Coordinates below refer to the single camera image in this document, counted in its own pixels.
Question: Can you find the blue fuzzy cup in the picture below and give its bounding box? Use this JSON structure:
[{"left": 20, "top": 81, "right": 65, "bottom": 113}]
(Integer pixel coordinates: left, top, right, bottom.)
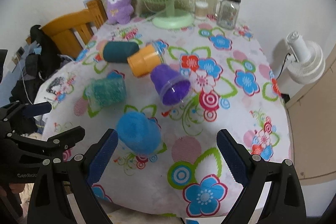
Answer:
[{"left": 116, "top": 111, "right": 162, "bottom": 156}]

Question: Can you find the teal glitter cup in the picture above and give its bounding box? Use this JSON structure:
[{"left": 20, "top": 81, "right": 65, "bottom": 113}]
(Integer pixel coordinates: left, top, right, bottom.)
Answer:
[{"left": 84, "top": 77, "right": 126, "bottom": 110}]

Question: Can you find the dark teal fuzzy cup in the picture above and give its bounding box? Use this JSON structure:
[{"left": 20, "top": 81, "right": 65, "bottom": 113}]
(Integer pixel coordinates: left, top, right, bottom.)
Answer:
[{"left": 99, "top": 41, "right": 139, "bottom": 63}]

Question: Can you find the orange fuzzy cup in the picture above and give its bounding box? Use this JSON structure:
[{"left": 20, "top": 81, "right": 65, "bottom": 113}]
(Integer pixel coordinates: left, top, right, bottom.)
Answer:
[{"left": 127, "top": 42, "right": 165, "bottom": 78}]

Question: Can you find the purple fuzzy cup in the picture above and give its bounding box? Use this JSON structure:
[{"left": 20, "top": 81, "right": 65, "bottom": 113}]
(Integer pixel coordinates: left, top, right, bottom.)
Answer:
[{"left": 150, "top": 64, "right": 191, "bottom": 106}]

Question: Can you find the dark clothes pile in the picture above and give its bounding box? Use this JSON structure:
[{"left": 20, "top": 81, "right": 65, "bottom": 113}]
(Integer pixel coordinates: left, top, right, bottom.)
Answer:
[{"left": 9, "top": 25, "right": 74, "bottom": 107}]

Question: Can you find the wooden chair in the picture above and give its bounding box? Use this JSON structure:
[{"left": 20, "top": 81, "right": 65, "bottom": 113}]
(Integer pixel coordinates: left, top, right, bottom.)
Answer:
[{"left": 26, "top": 0, "right": 107, "bottom": 57}]

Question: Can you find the floral tablecloth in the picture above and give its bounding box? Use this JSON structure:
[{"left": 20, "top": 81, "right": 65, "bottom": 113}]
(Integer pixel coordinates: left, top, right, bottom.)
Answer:
[{"left": 35, "top": 19, "right": 291, "bottom": 218}]

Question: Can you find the white standing fan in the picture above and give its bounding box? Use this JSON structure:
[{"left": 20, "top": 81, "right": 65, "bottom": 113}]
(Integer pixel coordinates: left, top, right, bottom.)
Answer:
[{"left": 286, "top": 31, "right": 326, "bottom": 85}]

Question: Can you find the purple plush toy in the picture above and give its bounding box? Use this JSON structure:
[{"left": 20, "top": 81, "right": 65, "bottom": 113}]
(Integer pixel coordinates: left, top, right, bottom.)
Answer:
[{"left": 106, "top": 0, "right": 134, "bottom": 24}]

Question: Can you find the glass mason jar mug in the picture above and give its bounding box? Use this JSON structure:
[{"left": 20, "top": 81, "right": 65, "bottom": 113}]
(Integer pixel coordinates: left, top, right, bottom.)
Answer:
[{"left": 214, "top": 0, "right": 241, "bottom": 30}]

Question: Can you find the cotton swab container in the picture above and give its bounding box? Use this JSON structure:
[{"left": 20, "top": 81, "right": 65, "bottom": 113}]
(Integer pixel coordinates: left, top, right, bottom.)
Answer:
[{"left": 194, "top": 1, "right": 209, "bottom": 20}]

